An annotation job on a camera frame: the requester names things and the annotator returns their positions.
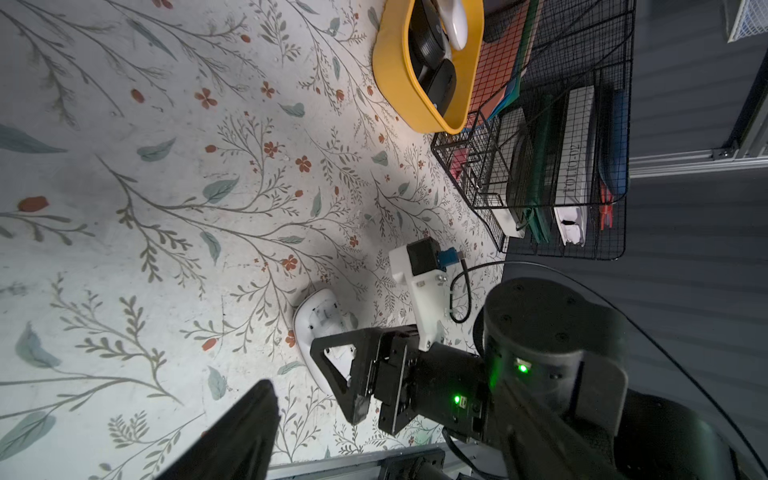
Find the yellow plastic storage box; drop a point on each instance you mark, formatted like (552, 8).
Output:
(395, 78)

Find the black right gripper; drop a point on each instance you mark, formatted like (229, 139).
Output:
(446, 385)

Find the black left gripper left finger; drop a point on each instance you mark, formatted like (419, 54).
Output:
(238, 446)

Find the white mesh wall basket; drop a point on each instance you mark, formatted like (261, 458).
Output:
(745, 18)

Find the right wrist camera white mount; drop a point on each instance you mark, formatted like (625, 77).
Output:
(422, 267)

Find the black wire desk organizer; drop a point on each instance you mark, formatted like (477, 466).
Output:
(577, 44)

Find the blue glasses case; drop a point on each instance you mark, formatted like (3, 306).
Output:
(613, 134)

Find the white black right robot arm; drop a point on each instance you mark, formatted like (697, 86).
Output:
(549, 389)

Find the black mouse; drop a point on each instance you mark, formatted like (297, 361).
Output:
(439, 84)
(426, 38)

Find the colourful folders in organizer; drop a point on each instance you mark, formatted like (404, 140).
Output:
(508, 38)

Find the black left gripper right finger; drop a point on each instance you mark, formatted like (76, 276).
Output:
(538, 444)

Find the white mouse blue accent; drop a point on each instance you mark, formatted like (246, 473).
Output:
(454, 19)

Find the floral table mat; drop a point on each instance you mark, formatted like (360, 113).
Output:
(176, 177)

